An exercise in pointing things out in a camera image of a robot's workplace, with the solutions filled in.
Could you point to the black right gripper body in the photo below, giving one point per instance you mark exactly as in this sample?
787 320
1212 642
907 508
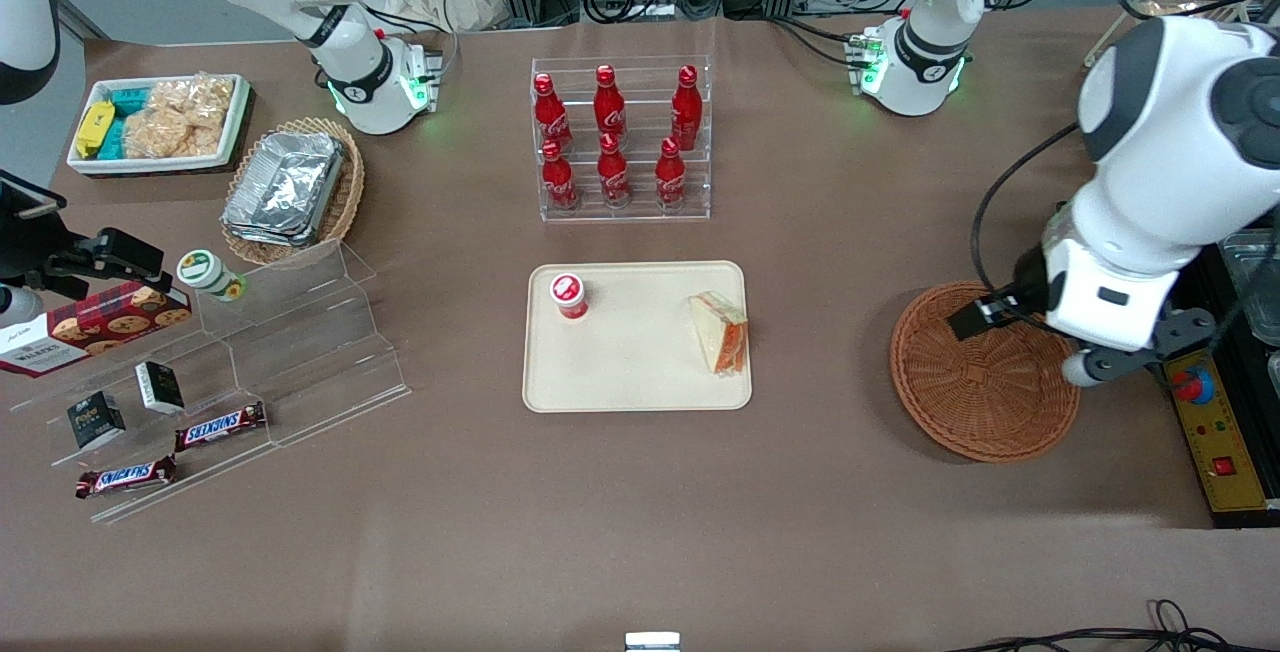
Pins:
30 242

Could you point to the triangle sandwich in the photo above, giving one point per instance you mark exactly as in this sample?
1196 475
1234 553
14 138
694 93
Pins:
718 332

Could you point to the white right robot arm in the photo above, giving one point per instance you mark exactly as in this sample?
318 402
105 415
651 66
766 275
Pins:
340 32

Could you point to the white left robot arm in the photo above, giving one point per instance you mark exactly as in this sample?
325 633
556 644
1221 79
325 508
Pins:
1180 132

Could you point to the round brown wicker basket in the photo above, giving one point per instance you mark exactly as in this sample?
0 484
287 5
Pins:
985 392

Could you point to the oval light wicker basket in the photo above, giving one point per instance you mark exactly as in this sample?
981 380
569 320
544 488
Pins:
350 192

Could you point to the beige plastic tray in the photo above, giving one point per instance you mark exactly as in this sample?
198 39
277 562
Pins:
640 362

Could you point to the red tartan cookie box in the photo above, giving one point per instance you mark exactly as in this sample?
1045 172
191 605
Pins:
100 324

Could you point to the green lidded white jar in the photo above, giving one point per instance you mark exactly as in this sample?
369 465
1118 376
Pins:
205 272

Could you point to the yellow snack packet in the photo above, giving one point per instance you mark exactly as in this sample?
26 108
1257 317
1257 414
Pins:
95 127

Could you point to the small black white box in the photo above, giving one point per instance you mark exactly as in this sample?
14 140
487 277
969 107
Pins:
160 387

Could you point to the steel pan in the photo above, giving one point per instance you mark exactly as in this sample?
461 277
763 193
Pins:
1260 302

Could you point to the teal snack packet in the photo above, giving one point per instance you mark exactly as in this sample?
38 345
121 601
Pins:
128 102

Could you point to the clear bag of crackers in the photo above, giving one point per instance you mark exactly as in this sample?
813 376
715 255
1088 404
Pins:
180 117

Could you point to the white rectangular snack bin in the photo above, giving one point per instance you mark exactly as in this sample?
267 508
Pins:
235 132

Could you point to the stack of foil trays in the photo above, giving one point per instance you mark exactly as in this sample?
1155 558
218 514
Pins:
285 187

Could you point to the black machine with yellow panel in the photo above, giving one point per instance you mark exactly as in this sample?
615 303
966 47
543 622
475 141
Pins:
1225 452

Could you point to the brown Snickers bar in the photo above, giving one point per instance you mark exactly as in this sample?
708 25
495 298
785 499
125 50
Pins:
220 427
125 477

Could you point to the clear acrylic stepped shelf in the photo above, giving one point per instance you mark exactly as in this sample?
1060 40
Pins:
320 352

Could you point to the red cola bottle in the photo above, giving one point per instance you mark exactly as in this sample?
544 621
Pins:
670 175
558 177
613 172
686 107
550 112
609 104

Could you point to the clear acrylic bottle rack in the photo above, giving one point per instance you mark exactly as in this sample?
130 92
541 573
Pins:
625 212

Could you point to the red lidded yogurt cup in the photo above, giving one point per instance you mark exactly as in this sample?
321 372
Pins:
568 294

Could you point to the small white silver device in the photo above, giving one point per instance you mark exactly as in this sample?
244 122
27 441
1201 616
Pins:
652 642

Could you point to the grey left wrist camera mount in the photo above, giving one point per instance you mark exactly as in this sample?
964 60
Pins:
1140 364

